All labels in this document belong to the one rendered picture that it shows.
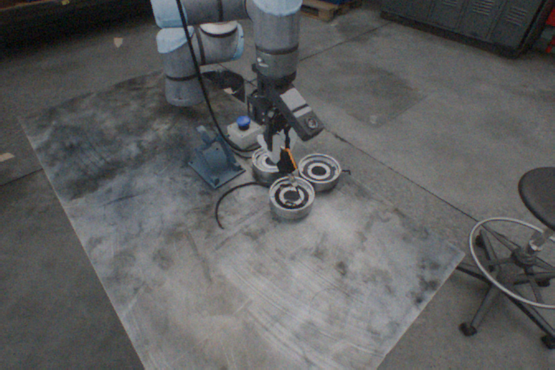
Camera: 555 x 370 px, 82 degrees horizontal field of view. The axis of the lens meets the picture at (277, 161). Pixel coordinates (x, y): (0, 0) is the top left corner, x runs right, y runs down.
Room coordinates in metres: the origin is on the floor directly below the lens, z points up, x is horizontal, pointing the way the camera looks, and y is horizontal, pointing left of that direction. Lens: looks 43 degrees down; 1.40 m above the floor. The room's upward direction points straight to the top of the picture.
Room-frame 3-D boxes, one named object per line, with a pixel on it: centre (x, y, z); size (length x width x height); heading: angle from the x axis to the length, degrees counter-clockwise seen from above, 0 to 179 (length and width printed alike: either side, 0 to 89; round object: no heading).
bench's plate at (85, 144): (0.61, 0.22, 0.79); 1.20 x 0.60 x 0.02; 42
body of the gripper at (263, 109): (0.54, 0.01, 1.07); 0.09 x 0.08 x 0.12; 43
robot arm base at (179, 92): (1.00, 0.32, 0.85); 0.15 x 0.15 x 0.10
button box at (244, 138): (0.75, 0.10, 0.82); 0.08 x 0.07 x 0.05; 42
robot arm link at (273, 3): (0.54, 0.00, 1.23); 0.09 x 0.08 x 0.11; 21
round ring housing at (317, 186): (0.58, -0.11, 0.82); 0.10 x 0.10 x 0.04
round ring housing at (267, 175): (0.62, 0.01, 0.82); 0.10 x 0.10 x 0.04
